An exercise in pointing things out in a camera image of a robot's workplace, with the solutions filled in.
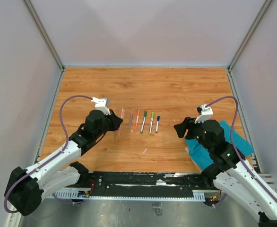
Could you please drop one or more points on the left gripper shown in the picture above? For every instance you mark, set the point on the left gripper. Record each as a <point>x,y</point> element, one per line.
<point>116,121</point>

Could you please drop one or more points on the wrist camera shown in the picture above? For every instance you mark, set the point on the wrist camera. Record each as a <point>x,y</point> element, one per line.
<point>102,104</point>
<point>205,113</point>

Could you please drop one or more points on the white pen green tip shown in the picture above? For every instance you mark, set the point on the white pen green tip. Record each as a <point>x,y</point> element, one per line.
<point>143,122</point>

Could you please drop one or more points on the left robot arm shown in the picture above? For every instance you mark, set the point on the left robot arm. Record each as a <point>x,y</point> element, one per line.
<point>28,187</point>

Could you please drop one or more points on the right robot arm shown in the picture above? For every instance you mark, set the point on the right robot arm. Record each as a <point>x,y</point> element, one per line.
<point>243,184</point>

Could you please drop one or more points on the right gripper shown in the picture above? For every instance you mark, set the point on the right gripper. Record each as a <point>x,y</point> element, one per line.
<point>188,123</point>

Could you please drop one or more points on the white grey pen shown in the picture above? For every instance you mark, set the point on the white grey pen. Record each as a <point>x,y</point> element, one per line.
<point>157,126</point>

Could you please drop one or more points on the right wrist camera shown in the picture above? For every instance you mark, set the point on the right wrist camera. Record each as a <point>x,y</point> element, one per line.
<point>205,113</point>

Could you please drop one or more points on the teal cloth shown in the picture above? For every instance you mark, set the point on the teal cloth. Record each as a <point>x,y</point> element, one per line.
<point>217,144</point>

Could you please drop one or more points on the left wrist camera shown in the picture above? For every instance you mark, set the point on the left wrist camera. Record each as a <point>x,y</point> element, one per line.
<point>102,104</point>

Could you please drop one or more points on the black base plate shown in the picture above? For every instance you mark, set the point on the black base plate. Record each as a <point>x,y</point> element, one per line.
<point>147,185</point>

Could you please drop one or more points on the orange pen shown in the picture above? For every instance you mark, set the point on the orange pen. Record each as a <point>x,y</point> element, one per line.
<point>137,119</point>

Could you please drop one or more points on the light green pen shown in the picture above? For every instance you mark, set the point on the light green pen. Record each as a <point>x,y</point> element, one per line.
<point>151,122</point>

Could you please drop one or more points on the purple pen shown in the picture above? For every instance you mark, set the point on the purple pen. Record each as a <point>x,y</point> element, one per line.
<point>131,117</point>

